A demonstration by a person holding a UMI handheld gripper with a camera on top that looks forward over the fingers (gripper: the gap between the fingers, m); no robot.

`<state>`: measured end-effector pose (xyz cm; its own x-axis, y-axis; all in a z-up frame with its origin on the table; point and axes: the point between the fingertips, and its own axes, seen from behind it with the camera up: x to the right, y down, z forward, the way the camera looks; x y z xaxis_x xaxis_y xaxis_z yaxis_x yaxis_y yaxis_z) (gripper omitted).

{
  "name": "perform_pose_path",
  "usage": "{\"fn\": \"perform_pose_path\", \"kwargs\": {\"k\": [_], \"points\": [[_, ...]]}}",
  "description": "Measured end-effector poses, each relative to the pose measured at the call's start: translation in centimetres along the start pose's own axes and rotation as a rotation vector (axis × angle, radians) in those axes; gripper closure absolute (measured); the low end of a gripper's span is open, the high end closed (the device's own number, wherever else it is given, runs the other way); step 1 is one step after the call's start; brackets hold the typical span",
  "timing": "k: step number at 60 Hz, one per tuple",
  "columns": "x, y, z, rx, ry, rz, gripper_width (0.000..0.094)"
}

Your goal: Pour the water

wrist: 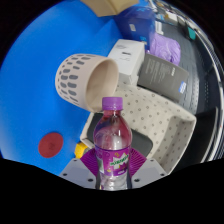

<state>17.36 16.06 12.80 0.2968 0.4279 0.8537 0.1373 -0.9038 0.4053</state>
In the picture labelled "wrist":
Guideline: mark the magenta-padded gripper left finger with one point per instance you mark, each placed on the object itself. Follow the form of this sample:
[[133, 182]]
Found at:
[[78, 170]]

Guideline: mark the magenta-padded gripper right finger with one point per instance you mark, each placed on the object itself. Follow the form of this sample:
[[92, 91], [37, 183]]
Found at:
[[146, 170]]

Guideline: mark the clear bottle with purple cap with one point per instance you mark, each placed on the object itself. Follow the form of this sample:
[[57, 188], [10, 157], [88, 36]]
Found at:
[[112, 146]]

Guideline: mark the yellow multimeter with red leads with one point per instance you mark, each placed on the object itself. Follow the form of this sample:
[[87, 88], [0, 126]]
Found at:
[[81, 150]]

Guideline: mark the flat round red coaster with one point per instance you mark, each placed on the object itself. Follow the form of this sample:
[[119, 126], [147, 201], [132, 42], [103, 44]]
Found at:
[[50, 145]]

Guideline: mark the beige polka dot fabric bin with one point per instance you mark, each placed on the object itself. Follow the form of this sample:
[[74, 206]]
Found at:
[[156, 116]]

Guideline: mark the dark metal shelf unit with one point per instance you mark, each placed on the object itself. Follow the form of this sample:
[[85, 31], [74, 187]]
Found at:
[[210, 133]]

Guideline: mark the beige mug with grey dashes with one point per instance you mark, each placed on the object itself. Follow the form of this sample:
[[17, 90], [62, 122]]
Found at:
[[71, 80]]

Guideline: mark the dark grey flat box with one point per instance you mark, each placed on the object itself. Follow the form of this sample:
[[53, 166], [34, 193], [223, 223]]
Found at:
[[163, 77]]

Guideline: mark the white carton box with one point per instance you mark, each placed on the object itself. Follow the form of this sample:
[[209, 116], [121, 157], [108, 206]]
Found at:
[[126, 58]]

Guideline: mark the purple plastic bag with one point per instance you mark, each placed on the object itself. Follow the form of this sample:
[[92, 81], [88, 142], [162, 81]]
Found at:
[[165, 48]]

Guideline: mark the blue carton box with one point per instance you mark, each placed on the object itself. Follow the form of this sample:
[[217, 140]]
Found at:
[[136, 23]]

